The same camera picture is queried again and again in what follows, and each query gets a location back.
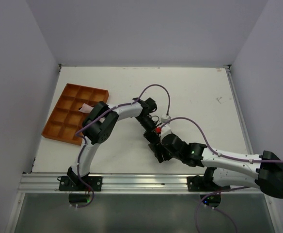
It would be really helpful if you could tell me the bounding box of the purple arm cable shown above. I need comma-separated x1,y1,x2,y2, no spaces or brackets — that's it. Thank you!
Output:
159,117,283,233
75,84,171,175

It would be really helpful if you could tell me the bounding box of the olive underwear with cream waistband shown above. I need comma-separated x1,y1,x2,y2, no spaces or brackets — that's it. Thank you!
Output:
148,143,160,156

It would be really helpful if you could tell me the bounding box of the aluminium frame rail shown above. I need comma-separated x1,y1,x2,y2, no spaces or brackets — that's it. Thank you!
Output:
17,172,274,195

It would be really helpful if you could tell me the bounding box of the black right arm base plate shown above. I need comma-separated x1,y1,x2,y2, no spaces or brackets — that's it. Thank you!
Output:
187,176,231,192

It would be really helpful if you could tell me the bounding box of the pink rolled underwear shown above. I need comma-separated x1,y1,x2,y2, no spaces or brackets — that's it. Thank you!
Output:
79,103,93,114

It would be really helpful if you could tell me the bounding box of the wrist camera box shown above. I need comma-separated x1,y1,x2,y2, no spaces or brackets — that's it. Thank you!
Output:
160,115,171,123
155,125,172,137

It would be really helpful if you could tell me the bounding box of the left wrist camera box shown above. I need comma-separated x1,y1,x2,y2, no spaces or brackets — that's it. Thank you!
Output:
160,115,171,123

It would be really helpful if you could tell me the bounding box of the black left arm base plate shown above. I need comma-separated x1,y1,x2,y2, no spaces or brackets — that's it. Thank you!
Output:
57,176,103,192

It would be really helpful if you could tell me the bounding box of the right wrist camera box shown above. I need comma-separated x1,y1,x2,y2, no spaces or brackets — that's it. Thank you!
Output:
155,125,172,137

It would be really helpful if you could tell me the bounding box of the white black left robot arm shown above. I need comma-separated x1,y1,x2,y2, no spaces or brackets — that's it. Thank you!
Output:
67,98,159,191

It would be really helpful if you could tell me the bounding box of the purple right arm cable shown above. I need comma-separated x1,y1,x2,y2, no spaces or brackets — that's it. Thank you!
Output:
159,117,283,233

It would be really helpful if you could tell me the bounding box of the orange wooden compartment tray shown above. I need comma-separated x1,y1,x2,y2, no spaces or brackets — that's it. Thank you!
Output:
42,83,109,145

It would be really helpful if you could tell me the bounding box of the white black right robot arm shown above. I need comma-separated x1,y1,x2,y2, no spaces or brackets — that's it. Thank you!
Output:
158,133,283,199

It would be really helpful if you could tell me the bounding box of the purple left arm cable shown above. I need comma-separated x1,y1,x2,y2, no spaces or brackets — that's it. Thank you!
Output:
75,84,171,175

